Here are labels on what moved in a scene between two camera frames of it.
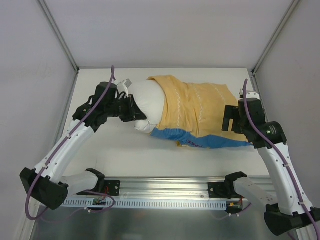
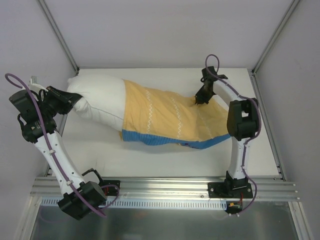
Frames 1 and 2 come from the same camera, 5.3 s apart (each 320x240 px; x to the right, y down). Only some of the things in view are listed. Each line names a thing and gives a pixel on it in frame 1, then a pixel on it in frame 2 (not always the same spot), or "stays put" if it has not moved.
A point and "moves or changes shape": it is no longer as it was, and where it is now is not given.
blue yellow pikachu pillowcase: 192,115 moves or changes shape
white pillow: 150,97 → 103,99
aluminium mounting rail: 174,187 stays put
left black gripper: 129,108 → 61,97
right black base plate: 222,190 stays put
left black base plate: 111,188 stays put
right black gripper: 235,119 → 206,88
